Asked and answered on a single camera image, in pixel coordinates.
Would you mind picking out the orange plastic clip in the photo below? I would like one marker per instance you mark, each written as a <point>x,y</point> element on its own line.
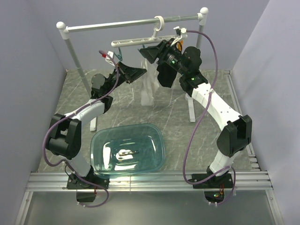
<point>179,46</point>

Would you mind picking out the aluminium rail frame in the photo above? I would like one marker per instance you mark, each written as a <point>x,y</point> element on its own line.
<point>154,198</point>

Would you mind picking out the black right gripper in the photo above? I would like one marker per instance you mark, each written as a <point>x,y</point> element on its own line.
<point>161,52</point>

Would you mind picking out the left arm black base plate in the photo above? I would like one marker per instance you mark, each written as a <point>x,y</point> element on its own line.
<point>87,188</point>

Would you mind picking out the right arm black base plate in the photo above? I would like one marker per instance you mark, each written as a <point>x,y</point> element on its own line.
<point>218,190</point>

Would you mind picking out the white plastic clip hanger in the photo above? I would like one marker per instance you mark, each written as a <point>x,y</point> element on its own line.
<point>145,40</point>

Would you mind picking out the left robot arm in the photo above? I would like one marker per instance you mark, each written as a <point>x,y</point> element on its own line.
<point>64,137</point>

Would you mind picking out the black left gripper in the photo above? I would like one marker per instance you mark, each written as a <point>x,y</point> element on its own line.
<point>131,73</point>

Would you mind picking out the teal transparent plastic basin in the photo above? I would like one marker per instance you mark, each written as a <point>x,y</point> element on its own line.
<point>127,150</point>

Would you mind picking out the white underwear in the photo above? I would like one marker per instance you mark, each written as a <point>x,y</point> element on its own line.
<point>150,83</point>

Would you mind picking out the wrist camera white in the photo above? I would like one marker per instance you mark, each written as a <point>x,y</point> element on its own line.
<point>181,34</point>
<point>109,56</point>

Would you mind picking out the silver white clothes rack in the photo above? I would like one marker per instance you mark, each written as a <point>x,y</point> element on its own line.
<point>85,36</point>

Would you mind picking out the teal plastic clip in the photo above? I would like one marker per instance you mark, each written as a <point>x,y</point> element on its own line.
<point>118,54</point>

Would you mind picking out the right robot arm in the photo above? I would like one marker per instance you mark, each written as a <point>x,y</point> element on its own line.
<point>236,129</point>

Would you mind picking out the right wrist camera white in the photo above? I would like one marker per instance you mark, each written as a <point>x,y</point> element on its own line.
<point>181,34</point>

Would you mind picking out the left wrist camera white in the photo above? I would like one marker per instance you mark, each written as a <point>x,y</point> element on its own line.
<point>109,56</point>

